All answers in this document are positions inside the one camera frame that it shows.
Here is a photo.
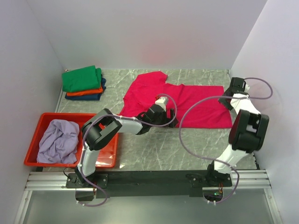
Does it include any pink red t-shirt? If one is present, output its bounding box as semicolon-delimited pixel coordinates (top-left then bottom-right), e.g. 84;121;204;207
120;71;232;129

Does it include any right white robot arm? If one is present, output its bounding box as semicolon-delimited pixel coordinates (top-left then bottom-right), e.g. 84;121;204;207
205;77;270;186

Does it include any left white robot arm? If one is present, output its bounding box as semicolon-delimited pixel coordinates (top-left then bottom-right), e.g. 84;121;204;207
75;104;178;188

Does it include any folded orange t-shirt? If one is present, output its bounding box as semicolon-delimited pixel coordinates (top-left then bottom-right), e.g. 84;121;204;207
66;86;105;97

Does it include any folded navy t-shirt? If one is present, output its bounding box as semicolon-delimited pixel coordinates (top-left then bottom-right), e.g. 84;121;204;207
65;77;106;101

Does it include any red plastic bin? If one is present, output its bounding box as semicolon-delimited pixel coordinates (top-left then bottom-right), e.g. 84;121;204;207
24;112;119;168

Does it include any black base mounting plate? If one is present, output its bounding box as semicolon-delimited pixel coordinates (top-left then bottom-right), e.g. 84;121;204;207
65;169;233;202

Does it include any folded green t-shirt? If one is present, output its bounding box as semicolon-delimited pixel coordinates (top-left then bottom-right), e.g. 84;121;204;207
62;65;102;92

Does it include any lavender t-shirt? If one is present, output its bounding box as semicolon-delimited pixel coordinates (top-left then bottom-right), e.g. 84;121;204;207
36;119;80;164

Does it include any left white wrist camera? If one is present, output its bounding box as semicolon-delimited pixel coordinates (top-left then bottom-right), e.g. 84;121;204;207
155;96;169;111

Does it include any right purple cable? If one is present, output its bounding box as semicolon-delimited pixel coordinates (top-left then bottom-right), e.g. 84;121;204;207
178;77;273;205

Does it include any purple cable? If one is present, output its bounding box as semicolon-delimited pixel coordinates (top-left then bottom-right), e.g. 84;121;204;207
79;94;178;207
178;77;273;205

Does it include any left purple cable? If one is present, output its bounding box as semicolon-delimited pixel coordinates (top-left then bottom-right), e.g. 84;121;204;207
79;94;178;207

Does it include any aluminium rail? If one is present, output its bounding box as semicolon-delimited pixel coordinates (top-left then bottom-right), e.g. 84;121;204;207
25;170;272;191

